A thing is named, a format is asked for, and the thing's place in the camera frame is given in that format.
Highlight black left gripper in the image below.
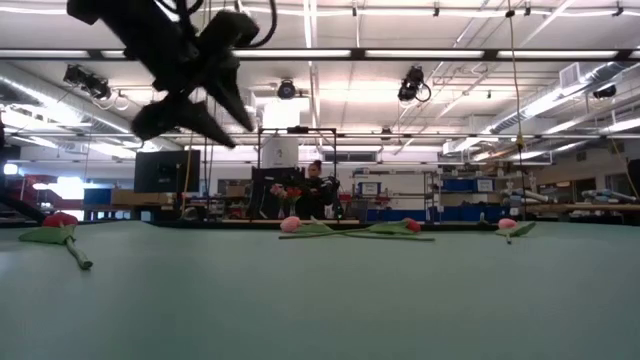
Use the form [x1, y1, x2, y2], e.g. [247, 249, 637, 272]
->
[102, 0, 260, 150]

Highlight pink artificial tulip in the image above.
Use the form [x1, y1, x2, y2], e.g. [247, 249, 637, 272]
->
[494, 217, 537, 246]
[278, 215, 437, 243]

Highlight bright red artificial tulip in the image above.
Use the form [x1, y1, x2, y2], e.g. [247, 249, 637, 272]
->
[18, 211, 95, 271]
[277, 217, 424, 241]

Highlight black monitor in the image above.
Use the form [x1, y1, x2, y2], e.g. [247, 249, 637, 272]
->
[249, 166, 306, 221]
[133, 149, 201, 195]

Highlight cardboard box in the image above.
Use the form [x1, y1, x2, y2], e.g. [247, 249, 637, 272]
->
[110, 188, 174, 206]

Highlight pink and red bouquet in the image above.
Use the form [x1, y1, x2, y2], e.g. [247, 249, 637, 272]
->
[269, 183, 304, 219]

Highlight blue box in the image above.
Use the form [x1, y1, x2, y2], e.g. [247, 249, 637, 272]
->
[83, 187, 114, 206]

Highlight person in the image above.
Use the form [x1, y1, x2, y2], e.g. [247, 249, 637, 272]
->
[297, 158, 341, 221]

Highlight red rack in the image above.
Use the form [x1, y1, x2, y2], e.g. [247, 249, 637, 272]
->
[7, 173, 59, 211]

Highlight green table mat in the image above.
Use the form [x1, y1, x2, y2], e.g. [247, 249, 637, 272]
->
[0, 219, 640, 360]

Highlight blue cabinet row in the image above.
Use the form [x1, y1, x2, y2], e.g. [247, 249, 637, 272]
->
[366, 207, 511, 223]

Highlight blue storage bin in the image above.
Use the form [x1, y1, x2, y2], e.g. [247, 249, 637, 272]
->
[442, 178, 496, 194]

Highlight wooden workbench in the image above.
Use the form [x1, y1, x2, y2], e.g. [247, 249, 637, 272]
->
[524, 202, 640, 214]

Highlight grey tube bundle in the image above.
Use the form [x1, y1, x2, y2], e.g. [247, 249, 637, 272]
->
[581, 188, 639, 204]

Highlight yellow hanging cord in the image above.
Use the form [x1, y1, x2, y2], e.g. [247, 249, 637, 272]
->
[181, 130, 197, 214]
[504, 0, 529, 221]

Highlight round black camera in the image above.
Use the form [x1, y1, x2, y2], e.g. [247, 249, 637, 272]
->
[276, 78, 298, 101]

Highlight black metal frame stand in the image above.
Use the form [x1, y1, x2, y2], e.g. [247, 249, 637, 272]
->
[256, 126, 339, 221]

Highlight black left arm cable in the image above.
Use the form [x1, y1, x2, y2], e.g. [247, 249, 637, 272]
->
[238, 0, 279, 50]

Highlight silver ventilation duct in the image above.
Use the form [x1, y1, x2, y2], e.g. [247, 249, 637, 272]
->
[0, 62, 181, 151]
[479, 62, 640, 136]

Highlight black camera with cable loop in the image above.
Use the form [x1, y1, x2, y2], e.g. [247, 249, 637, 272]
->
[397, 64, 433, 104]

